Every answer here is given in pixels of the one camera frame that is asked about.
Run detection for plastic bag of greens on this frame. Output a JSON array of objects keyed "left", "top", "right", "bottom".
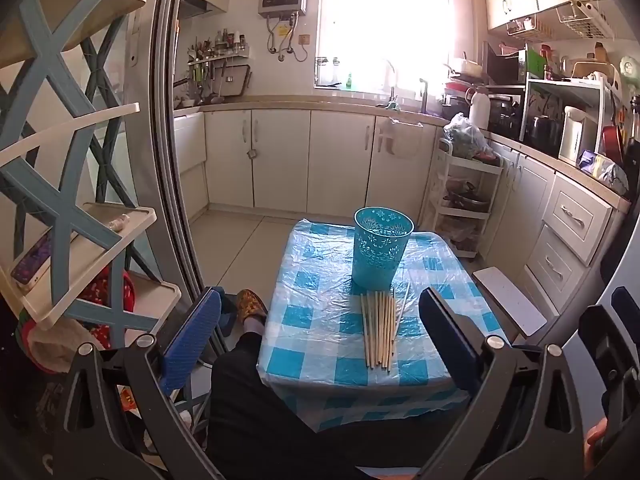
[{"left": 443, "top": 112, "right": 494, "bottom": 159}]

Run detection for white stool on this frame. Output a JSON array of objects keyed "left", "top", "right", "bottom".
[{"left": 472, "top": 265, "right": 549, "bottom": 339}]

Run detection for person's leg in black trousers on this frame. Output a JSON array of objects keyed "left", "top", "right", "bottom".
[{"left": 207, "top": 320, "right": 501, "bottom": 480}]

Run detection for cream base cabinet with hob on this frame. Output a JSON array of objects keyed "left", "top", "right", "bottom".
[{"left": 172, "top": 111, "right": 209, "bottom": 222}]

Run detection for white thermos jug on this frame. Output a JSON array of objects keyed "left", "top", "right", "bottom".
[{"left": 467, "top": 87, "right": 491, "bottom": 131}]

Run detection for range hood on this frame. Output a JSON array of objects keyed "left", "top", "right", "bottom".
[{"left": 177, "top": 0, "right": 229, "bottom": 19}]

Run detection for blue snack packet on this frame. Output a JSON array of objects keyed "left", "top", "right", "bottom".
[{"left": 577, "top": 150, "right": 629, "bottom": 194}]

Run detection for wall utensil rack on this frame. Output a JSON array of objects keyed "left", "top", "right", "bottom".
[{"left": 186, "top": 30, "right": 252, "bottom": 100}]

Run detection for kitchen window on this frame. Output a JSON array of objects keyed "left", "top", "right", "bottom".
[{"left": 315, "top": 0, "right": 482, "bottom": 97}]

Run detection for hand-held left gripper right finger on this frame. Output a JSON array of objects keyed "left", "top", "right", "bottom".
[{"left": 419, "top": 287, "right": 588, "bottom": 480}]

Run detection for dark glass bottle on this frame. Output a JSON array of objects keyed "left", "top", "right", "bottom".
[{"left": 625, "top": 95, "right": 640, "bottom": 162}]

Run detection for red floral cloth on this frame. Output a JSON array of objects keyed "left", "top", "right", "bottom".
[{"left": 75, "top": 267, "right": 137, "bottom": 352}]

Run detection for wire hanging rack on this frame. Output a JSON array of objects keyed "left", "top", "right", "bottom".
[{"left": 505, "top": 1, "right": 617, "bottom": 42}]

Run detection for blue checked plastic tablecloth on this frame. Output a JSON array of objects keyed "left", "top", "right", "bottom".
[{"left": 256, "top": 218, "right": 501, "bottom": 433}]

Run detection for white electric kettle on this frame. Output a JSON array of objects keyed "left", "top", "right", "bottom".
[{"left": 558, "top": 105, "right": 586, "bottom": 164}]

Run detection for row of wooden chopsticks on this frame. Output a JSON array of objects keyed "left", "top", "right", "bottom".
[{"left": 360, "top": 282, "right": 412, "bottom": 372}]

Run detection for orange floral slipper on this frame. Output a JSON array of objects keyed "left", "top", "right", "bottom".
[{"left": 235, "top": 288, "right": 269, "bottom": 334}]

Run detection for grey sliding door frame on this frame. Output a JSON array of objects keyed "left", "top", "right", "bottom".
[{"left": 149, "top": 0, "right": 213, "bottom": 303}]

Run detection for white rolling trolley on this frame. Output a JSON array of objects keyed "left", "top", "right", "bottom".
[{"left": 430, "top": 137, "right": 504, "bottom": 261}]

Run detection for black microwave oven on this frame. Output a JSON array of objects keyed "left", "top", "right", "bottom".
[{"left": 482, "top": 41, "right": 529, "bottom": 86}]

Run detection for teal perforated plastic basket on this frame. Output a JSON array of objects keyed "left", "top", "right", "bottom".
[{"left": 351, "top": 206, "right": 415, "bottom": 292}]

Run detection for blue and cream shelf rack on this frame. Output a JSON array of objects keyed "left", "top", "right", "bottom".
[{"left": 0, "top": 0, "right": 183, "bottom": 376}]

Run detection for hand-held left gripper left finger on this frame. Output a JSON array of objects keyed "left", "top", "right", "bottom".
[{"left": 52, "top": 287, "right": 226, "bottom": 480}]

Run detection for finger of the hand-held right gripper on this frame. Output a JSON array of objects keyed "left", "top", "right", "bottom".
[
  {"left": 579, "top": 304, "right": 640, "bottom": 411},
  {"left": 611, "top": 286, "right": 640, "bottom": 346}
]

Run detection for person's right hand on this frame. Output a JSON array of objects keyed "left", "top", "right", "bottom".
[{"left": 585, "top": 417, "right": 609, "bottom": 467}]

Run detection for white countertop shelf rack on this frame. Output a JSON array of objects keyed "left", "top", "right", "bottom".
[{"left": 519, "top": 76, "right": 615, "bottom": 162}]

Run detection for cream base cabinets under window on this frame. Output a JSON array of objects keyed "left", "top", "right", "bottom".
[{"left": 202, "top": 107, "right": 442, "bottom": 217}]

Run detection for cream base cabinet with drawers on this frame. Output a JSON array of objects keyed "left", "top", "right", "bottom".
[{"left": 487, "top": 139, "right": 632, "bottom": 313}]

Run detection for purple phone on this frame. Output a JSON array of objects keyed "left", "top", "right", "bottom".
[{"left": 11, "top": 232, "right": 54, "bottom": 287}]

